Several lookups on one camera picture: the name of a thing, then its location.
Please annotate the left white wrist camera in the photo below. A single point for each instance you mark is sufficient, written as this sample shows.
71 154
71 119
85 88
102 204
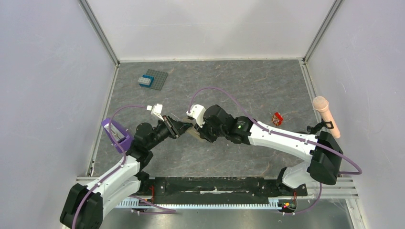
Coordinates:
155 110

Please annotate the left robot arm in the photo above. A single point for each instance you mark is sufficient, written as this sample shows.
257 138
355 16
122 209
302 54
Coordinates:
87 205

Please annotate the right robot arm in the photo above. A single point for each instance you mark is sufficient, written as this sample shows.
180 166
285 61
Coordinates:
320 154

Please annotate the blue lego brick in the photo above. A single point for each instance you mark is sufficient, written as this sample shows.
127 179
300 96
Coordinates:
151 77

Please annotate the red toy figure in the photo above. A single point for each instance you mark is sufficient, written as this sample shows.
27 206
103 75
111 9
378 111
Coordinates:
277 119

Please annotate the grey lego baseplate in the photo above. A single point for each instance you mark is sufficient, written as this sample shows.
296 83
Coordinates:
157 78

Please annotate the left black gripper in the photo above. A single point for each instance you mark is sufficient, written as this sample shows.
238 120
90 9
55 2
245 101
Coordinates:
180 127

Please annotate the beige remote control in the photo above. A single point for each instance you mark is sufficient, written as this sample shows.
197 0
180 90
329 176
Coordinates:
192 131

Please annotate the black microphone stand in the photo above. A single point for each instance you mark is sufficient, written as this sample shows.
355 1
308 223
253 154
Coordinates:
319 126

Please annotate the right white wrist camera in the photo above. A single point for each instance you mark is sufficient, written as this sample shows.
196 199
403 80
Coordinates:
196 112

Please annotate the pink microphone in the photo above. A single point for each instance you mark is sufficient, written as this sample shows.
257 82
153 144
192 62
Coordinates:
321 105

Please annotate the grey lego brick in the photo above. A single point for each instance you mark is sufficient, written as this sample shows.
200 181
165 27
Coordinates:
144 81

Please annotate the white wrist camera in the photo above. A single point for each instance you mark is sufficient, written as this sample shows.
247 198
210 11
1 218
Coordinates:
196 112
155 110

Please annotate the white cable duct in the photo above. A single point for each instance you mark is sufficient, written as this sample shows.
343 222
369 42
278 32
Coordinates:
271 204

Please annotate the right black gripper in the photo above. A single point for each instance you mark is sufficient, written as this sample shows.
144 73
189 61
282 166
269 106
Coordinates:
202 132

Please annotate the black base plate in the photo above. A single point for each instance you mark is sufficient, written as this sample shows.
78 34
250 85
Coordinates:
216 190

